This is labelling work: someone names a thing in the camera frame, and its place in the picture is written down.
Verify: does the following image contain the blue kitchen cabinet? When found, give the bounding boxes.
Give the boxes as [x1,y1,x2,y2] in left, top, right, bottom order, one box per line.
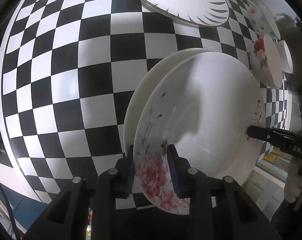
[0,185,53,236]

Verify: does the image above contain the white plate pink floral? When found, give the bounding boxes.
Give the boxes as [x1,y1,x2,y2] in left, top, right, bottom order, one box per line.
[133,52,265,215]

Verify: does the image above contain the white bowl rose pattern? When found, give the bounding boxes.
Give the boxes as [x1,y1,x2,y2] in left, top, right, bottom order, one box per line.
[250,35,283,89]

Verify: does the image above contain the white bowl blue hearts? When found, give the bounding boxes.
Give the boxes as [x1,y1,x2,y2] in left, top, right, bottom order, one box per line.
[247,2,281,40]

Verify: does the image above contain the black white checkered mat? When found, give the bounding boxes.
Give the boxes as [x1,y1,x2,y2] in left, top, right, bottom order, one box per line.
[0,0,290,210]

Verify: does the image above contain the brown rice cooker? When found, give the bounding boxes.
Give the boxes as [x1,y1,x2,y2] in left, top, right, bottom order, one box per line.
[276,14,302,94]

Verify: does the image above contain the plain white plate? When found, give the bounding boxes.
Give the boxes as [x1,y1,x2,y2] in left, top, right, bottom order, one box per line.
[123,48,209,154]

